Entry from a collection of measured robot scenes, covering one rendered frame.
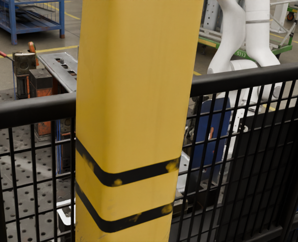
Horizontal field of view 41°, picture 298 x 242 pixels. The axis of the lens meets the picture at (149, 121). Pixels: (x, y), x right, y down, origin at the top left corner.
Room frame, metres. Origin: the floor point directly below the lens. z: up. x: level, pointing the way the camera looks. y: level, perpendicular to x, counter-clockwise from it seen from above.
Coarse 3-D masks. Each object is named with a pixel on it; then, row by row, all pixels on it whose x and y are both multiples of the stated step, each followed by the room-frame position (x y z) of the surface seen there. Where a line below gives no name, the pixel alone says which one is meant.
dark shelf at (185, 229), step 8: (208, 208) 0.90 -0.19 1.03; (184, 216) 0.85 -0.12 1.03; (200, 216) 0.86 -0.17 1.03; (208, 216) 0.86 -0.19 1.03; (216, 216) 0.87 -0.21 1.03; (176, 224) 0.82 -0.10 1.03; (184, 224) 0.82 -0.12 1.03; (208, 224) 0.83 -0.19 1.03; (216, 224) 0.83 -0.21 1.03; (176, 232) 0.79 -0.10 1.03; (184, 232) 0.79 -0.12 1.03; (192, 232) 0.79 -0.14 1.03; (296, 232) 0.83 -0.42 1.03; (192, 240) 0.77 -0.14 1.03; (200, 240) 0.77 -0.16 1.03; (288, 240) 0.80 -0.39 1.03
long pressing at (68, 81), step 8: (40, 56) 2.10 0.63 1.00; (48, 56) 2.12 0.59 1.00; (56, 56) 2.13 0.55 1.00; (64, 56) 2.14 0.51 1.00; (72, 56) 2.15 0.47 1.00; (48, 64) 1.99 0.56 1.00; (56, 64) 2.00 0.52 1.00; (72, 64) 2.02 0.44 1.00; (56, 72) 1.89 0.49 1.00; (64, 72) 1.90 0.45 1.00; (64, 80) 1.80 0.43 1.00; (72, 80) 1.80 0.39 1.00; (72, 88) 1.71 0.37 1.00; (184, 152) 1.23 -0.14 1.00; (184, 160) 1.18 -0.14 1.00; (184, 168) 1.13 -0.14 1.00; (184, 176) 1.09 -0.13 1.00; (184, 184) 1.04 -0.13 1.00
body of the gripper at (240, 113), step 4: (244, 108) 1.44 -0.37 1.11; (236, 112) 1.46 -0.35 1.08; (240, 112) 1.43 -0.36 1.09; (248, 112) 1.43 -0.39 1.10; (252, 112) 1.43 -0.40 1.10; (236, 116) 1.42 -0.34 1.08; (240, 116) 1.42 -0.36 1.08; (236, 120) 1.41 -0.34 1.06; (236, 124) 1.40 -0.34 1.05; (236, 128) 1.40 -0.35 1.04; (236, 132) 1.39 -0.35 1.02
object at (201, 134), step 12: (204, 108) 0.94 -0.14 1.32; (216, 108) 0.97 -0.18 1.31; (204, 120) 0.95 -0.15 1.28; (216, 120) 0.97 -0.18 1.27; (228, 120) 0.99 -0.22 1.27; (204, 132) 0.95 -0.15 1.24; (216, 132) 0.97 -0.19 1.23; (192, 168) 0.94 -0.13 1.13; (216, 168) 0.99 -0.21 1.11; (192, 180) 0.94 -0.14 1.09; (216, 180) 0.99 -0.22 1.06; (192, 192) 0.95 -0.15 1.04
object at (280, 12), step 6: (282, 0) 7.57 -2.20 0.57; (276, 6) 7.64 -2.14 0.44; (282, 6) 7.55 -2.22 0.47; (276, 12) 7.62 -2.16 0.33; (282, 12) 7.55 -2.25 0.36; (276, 18) 7.60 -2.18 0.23; (282, 18) 7.58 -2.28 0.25; (276, 24) 7.58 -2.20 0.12; (282, 24) 7.57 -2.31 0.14; (270, 30) 7.54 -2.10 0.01; (276, 30) 7.55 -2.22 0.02; (282, 30) 7.55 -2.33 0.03
